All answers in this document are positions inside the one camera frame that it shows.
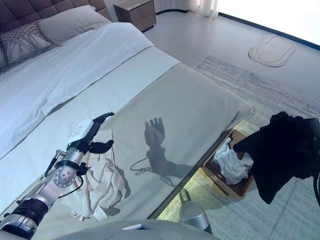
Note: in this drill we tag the silver robot right leg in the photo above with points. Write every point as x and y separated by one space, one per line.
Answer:
195 215

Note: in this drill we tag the small beige floor mat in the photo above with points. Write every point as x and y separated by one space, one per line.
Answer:
272 51

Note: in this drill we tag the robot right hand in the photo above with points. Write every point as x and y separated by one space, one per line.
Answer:
315 130

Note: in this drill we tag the white duvet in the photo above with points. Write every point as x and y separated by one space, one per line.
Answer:
75 62

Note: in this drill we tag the grey striped rug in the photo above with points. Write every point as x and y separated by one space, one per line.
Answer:
275 87

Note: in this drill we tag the brown wooden nightstand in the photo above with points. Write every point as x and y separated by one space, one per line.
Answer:
137 15

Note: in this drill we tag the grey patterned cushion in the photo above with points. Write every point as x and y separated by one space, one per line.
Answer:
22 42

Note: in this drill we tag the cream garment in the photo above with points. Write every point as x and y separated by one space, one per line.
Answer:
105 190

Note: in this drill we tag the bed with pale sheet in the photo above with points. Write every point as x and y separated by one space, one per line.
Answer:
137 67

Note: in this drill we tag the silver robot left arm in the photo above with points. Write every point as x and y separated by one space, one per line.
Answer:
62 177

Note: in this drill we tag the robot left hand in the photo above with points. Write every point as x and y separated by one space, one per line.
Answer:
81 132

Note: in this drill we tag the white garment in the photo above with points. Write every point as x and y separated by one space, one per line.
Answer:
232 162

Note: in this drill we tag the beige pillow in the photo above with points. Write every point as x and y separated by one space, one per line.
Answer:
72 23

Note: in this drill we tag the grey robot torso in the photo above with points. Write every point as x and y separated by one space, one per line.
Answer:
112 231

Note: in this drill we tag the brown wicker basket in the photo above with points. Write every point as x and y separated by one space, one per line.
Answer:
232 190

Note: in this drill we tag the beige bed foot cover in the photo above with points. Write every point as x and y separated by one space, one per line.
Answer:
195 100

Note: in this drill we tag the sheer white curtain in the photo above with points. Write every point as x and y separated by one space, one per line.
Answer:
203 7

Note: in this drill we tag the black garment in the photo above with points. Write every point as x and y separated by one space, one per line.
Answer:
275 155

